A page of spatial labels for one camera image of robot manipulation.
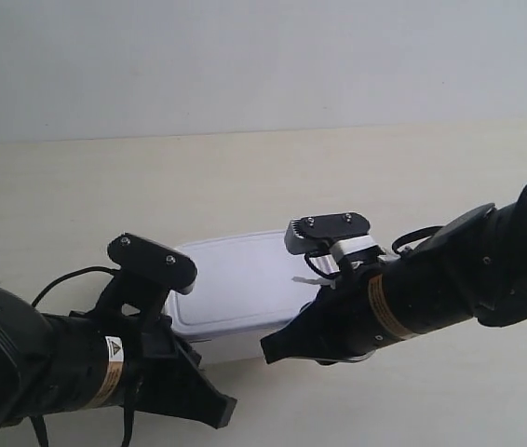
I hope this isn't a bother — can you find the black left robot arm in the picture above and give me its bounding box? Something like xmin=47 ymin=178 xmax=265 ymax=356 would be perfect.
xmin=0 ymin=272 xmax=236 ymax=445

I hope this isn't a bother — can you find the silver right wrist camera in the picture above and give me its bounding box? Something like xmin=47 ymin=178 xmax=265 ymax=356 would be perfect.
xmin=284 ymin=211 xmax=371 ymax=255

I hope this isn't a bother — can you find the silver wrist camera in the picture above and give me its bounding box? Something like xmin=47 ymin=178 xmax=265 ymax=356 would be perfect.
xmin=284 ymin=211 xmax=371 ymax=255
xmin=106 ymin=233 xmax=197 ymax=295

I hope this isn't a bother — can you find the white lidded plastic container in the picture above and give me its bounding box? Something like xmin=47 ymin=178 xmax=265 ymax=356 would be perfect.
xmin=165 ymin=230 xmax=338 ymax=365

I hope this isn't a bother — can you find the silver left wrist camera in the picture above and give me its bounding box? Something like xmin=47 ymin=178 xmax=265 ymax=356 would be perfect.
xmin=106 ymin=233 xmax=197 ymax=295

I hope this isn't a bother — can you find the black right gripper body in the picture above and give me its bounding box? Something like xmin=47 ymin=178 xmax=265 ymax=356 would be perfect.
xmin=298 ymin=265 xmax=385 ymax=366

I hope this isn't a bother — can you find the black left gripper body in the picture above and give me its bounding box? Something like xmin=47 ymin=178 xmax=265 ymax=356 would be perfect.
xmin=95 ymin=274 xmax=201 ymax=413

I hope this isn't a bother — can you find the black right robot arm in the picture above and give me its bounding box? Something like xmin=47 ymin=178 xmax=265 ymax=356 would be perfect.
xmin=261 ymin=184 xmax=527 ymax=365

